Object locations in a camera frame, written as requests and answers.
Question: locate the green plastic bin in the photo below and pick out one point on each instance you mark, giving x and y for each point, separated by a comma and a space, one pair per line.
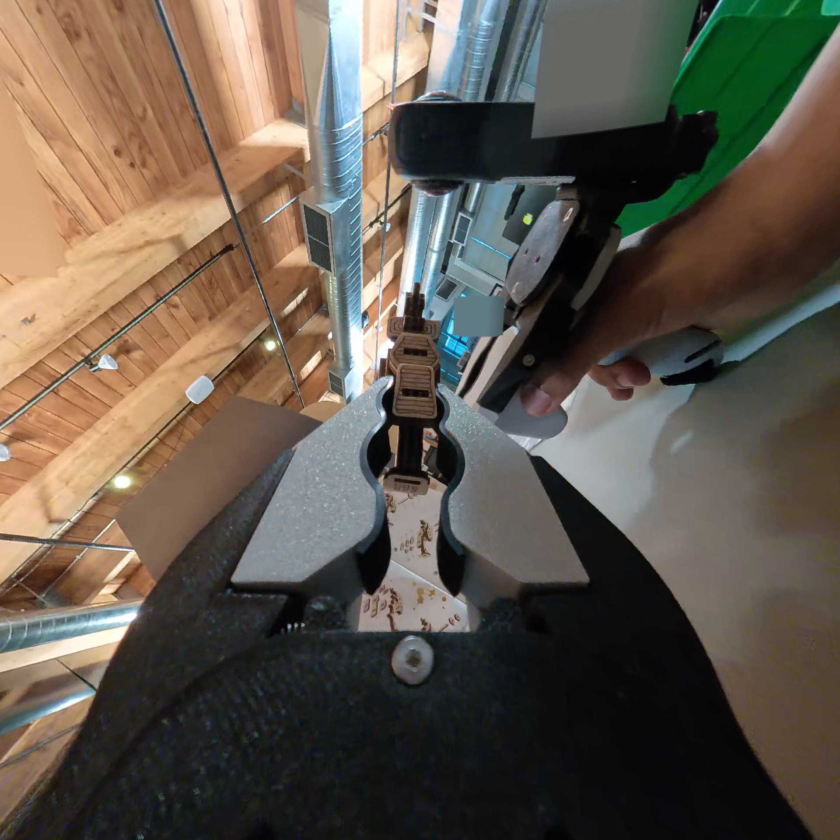
741, 85

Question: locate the small wooden puzzle model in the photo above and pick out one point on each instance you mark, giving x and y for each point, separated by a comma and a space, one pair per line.
415, 394

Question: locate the white track spotlight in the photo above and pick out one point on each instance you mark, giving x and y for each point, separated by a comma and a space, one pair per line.
105, 363

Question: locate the metal air duct with vents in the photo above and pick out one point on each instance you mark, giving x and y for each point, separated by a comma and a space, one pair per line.
338, 164

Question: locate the person's right hand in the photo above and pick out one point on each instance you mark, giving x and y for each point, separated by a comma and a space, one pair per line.
636, 302

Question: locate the person's right forearm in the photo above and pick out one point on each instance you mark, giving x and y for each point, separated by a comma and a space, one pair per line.
774, 197

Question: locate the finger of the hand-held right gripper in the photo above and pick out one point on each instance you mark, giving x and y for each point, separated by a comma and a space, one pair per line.
489, 364

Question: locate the black wall screen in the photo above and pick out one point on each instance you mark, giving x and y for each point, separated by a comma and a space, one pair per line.
525, 210

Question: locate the thin metal ceiling rod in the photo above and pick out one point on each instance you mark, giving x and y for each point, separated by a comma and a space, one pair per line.
229, 197

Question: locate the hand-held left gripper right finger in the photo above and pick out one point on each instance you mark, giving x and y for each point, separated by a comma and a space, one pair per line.
512, 518

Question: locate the white ceiling device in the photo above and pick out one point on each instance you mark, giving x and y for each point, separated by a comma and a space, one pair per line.
200, 389

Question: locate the black ceiling light track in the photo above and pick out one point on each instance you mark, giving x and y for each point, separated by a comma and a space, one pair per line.
131, 315

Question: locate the ribbed metal air duct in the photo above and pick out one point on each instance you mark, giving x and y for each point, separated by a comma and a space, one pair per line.
472, 52

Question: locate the light grey desk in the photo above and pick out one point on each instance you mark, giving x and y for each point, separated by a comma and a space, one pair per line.
741, 558

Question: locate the pale laser-cut puzzle sheet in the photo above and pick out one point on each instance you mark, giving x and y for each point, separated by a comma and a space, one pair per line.
415, 610

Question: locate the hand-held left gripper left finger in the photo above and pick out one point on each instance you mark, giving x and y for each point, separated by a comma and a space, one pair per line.
308, 505

